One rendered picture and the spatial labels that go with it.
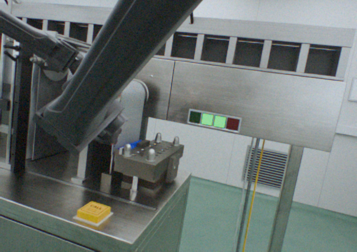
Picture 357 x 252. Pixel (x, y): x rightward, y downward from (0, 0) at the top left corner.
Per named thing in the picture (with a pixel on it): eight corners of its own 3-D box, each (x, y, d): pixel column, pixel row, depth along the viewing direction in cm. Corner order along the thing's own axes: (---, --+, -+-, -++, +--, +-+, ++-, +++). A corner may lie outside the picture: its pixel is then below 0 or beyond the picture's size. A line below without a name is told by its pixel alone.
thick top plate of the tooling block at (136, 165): (113, 170, 95) (115, 155, 94) (153, 149, 133) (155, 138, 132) (152, 181, 90) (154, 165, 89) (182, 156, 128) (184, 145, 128)
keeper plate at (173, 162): (165, 182, 107) (169, 157, 105) (172, 175, 116) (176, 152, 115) (171, 183, 106) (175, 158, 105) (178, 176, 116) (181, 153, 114)
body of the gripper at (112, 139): (116, 145, 91) (108, 138, 84) (92, 139, 93) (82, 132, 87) (122, 129, 93) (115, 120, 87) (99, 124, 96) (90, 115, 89)
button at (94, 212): (76, 217, 73) (76, 209, 72) (91, 207, 79) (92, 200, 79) (96, 224, 71) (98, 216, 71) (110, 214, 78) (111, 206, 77)
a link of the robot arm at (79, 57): (70, 66, 74) (86, 55, 76) (57, 55, 77) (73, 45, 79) (79, 81, 80) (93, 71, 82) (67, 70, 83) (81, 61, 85)
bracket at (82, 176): (70, 181, 96) (78, 102, 93) (81, 175, 103) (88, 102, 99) (81, 184, 95) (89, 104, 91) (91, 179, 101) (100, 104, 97)
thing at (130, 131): (111, 154, 99) (116, 108, 97) (137, 144, 121) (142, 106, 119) (112, 155, 99) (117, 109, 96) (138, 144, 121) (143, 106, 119)
